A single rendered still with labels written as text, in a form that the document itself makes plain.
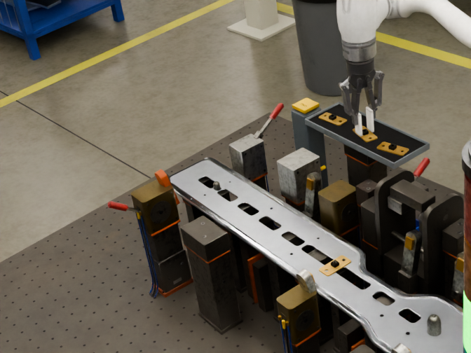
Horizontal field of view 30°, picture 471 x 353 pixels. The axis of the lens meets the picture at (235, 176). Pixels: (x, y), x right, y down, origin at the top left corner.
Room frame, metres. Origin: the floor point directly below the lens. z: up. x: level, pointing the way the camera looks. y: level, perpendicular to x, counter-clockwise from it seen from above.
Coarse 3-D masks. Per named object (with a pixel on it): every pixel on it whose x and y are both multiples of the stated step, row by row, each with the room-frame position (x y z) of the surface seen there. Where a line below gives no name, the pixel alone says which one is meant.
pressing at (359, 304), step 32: (192, 192) 2.22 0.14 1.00; (256, 192) 2.16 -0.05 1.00; (224, 224) 2.03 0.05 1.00; (256, 224) 2.00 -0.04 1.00; (288, 224) 1.98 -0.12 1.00; (320, 224) 1.95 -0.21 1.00; (288, 256) 1.84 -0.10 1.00; (352, 256) 1.79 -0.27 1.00; (320, 288) 1.69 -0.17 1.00; (352, 288) 1.67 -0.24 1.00; (384, 288) 1.65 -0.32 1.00; (384, 320) 1.54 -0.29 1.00; (448, 320) 1.50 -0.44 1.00; (416, 352) 1.42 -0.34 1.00; (448, 352) 1.40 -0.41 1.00
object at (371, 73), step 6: (348, 60) 2.12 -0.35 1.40; (372, 60) 2.10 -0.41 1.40; (348, 66) 2.11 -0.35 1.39; (354, 66) 2.10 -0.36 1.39; (360, 66) 2.09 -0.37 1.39; (366, 66) 2.09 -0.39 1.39; (372, 66) 2.10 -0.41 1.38; (348, 72) 2.11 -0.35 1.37; (354, 72) 2.10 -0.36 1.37; (360, 72) 2.09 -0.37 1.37; (366, 72) 2.09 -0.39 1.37; (372, 72) 2.13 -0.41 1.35; (348, 78) 2.11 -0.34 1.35; (354, 78) 2.11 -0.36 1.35; (372, 78) 2.13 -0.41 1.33; (354, 84) 2.11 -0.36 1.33; (366, 84) 2.12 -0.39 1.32
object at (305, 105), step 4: (304, 100) 2.38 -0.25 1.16; (308, 100) 2.38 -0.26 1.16; (312, 100) 2.37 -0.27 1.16; (292, 104) 2.37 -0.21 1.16; (296, 104) 2.36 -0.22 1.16; (300, 104) 2.36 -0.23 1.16; (304, 104) 2.36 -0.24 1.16; (308, 104) 2.35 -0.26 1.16; (312, 104) 2.35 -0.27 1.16; (316, 104) 2.34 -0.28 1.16; (296, 108) 2.35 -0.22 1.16; (300, 108) 2.34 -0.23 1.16; (304, 108) 2.33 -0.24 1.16; (308, 108) 2.33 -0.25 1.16; (312, 108) 2.33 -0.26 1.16; (304, 112) 2.32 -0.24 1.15
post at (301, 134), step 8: (296, 112) 2.35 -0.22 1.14; (312, 112) 2.34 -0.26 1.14; (296, 120) 2.35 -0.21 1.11; (304, 120) 2.31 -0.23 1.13; (296, 128) 2.35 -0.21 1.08; (304, 128) 2.32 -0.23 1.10; (312, 128) 2.32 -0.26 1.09; (296, 136) 2.35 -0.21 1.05; (304, 136) 2.32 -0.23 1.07; (312, 136) 2.32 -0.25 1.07; (320, 136) 2.34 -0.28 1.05; (296, 144) 2.36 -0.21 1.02; (304, 144) 2.32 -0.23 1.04; (312, 144) 2.32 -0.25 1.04; (320, 144) 2.34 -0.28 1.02; (312, 152) 2.32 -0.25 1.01; (320, 152) 2.34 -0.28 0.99; (320, 160) 2.33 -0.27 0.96; (328, 184) 2.35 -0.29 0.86
